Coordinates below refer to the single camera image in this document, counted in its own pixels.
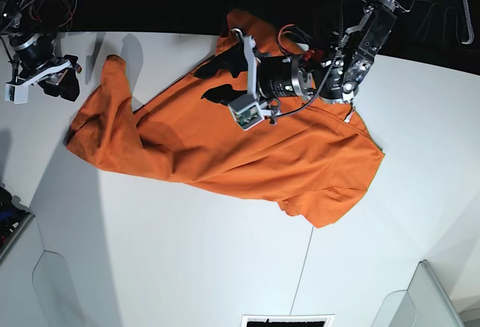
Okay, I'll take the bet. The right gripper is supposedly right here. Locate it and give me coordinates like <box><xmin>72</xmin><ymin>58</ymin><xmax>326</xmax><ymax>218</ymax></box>
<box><xmin>7</xmin><ymin>55</ymin><xmax>81</xmax><ymax>101</ymax></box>

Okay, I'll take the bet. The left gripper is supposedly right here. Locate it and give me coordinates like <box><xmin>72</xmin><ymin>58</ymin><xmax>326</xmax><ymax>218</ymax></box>
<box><xmin>194</xmin><ymin>28</ymin><xmax>319</xmax><ymax>113</ymax></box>

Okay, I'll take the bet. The orange t-shirt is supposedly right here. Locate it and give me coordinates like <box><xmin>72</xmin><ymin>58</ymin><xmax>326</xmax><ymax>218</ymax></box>
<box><xmin>66</xmin><ymin>8</ymin><xmax>386</xmax><ymax>230</ymax></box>

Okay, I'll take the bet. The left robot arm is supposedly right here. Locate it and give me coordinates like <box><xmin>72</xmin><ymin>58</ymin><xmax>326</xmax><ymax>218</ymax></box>
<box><xmin>194</xmin><ymin>0</ymin><xmax>416</xmax><ymax>124</ymax></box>

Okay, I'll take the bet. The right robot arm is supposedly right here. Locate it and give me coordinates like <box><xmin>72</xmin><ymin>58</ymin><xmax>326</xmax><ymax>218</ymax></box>
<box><xmin>1</xmin><ymin>0</ymin><xmax>82</xmax><ymax>104</ymax></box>

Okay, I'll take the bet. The black white marker card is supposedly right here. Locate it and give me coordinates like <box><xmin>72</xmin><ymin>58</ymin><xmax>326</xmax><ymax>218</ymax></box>
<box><xmin>240</xmin><ymin>314</ymin><xmax>335</xmax><ymax>327</ymax></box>

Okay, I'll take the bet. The white side panel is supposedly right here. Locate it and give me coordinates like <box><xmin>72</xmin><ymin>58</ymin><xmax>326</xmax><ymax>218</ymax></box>
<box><xmin>372</xmin><ymin>259</ymin><xmax>464</xmax><ymax>327</ymax></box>

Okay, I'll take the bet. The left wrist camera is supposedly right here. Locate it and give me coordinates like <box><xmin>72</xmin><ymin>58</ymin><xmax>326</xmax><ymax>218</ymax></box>
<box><xmin>228</xmin><ymin>94</ymin><xmax>264</xmax><ymax>131</ymax></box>

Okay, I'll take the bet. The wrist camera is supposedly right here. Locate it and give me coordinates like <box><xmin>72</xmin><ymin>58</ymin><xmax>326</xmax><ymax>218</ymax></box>
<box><xmin>4</xmin><ymin>83</ymin><xmax>29</xmax><ymax>105</ymax></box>
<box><xmin>228</xmin><ymin>94</ymin><xmax>264</xmax><ymax>131</ymax></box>

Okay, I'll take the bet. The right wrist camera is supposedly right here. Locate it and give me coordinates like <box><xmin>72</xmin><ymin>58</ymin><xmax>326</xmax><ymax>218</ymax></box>
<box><xmin>4</xmin><ymin>83</ymin><xmax>29</xmax><ymax>105</ymax></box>

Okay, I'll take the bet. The black coiled cable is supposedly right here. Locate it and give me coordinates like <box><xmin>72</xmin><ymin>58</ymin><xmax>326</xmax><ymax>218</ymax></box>
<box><xmin>451</xmin><ymin>0</ymin><xmax>476</xmax><ymax>46</ymax></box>

